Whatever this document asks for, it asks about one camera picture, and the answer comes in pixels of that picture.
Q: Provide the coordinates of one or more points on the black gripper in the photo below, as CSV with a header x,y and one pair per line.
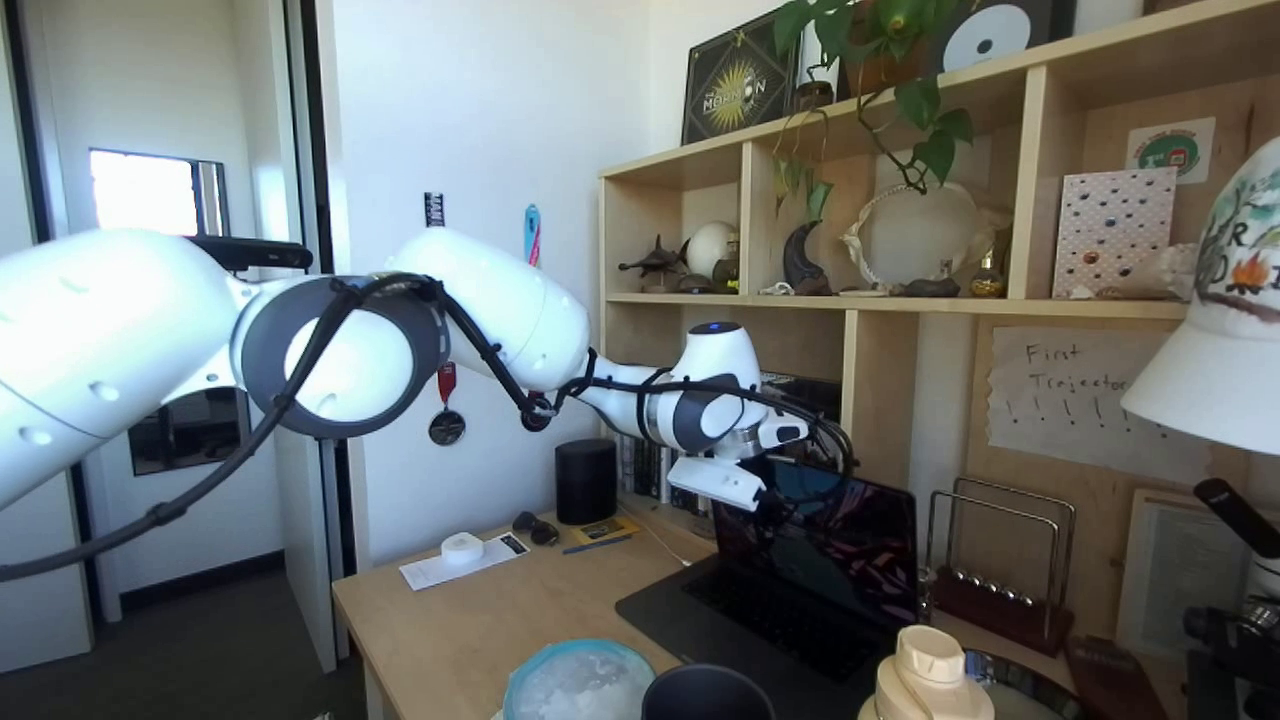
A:
x,y
802,491

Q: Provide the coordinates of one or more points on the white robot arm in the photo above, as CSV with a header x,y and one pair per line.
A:
x,y
107,333

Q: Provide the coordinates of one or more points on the black laptop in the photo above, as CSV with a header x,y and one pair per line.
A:
x,y
854,562

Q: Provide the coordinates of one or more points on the wooden shelf unit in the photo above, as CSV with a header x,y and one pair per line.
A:
x,y
872,362

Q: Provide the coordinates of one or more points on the yellow flat tool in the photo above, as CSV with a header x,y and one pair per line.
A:
x,y
596,538

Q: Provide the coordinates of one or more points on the black cylinder speaker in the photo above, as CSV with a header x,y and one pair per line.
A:
x,y
584,480

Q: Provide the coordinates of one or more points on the newton cradle toy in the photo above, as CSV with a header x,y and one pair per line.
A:
x,y
1002,593

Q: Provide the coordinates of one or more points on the black mug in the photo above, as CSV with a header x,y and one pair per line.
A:
x,y
705,696

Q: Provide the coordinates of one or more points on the black crescent figure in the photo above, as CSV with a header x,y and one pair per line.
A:
x,y
805,260

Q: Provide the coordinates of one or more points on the white round ornament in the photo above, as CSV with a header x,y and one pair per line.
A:
x,y
709,251

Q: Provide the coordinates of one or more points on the small black desk gadget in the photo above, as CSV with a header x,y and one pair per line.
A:
x,y
539,529

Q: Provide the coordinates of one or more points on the dark shark figure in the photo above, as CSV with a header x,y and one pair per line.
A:
x,y
659,260

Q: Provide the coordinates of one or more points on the white jawbone ornament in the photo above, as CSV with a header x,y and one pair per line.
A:
x,y
922,237

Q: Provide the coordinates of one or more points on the small gold bottle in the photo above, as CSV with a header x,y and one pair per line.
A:
x,y
984,268

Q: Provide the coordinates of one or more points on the clear teal rimmed container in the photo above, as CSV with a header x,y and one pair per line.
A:
x,y
580,680

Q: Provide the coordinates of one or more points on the handwritten paper note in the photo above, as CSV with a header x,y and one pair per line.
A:
x,y
1087,402

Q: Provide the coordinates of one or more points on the white tape roll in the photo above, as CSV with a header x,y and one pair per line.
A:
x,y
461,544

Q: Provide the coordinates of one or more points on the round medal red ribbon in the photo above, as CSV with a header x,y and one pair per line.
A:
x,y
444,424

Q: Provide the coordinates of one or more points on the light framed picture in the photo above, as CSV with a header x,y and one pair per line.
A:
x,y
1172,562

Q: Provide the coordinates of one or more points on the white paper sheet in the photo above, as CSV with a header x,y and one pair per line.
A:
x,y
426,568

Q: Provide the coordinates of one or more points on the green leafy plant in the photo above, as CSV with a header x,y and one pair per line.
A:
x,y
922,107

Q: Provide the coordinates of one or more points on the white dotted card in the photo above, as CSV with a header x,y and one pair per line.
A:
x,y
1115,231

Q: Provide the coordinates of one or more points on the black framed yellow artwork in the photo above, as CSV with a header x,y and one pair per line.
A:
x,y
735,82

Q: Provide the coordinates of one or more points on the white lamp shade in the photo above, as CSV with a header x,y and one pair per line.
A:
x,y
1204,373

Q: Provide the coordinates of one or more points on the black microscope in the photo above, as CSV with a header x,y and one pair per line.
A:
x,y
1233,625

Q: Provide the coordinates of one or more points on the small green picture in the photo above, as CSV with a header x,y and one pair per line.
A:
x,y
1169,148

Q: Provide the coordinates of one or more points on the black horizontal bar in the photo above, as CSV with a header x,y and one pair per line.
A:
x,y
255,254

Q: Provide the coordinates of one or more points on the colourful wall sticker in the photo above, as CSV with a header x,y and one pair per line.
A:
x,y
533,233

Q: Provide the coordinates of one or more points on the small dark wall sticker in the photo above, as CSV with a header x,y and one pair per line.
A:
x,y
432,208

